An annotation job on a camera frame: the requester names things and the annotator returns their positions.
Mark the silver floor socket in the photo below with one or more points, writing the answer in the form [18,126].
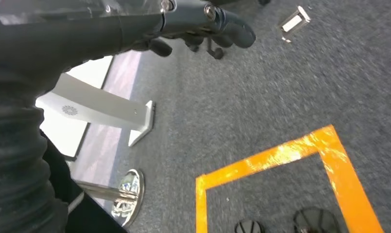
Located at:
[293,23]

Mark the black round ribbed base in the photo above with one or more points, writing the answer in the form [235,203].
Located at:
[316,222]

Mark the orange floor tape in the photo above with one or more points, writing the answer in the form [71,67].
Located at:
[279,156]

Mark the black robot body part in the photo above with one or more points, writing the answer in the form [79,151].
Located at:
[95,218]

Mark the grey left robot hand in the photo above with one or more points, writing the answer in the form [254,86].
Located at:
[69,38]

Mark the black office chair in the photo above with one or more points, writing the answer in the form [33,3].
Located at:
[217,53]

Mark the chrome base stanchion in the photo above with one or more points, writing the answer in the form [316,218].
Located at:
[131,193]

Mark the grey kiosk stand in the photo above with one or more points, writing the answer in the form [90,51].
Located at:
[102,106]

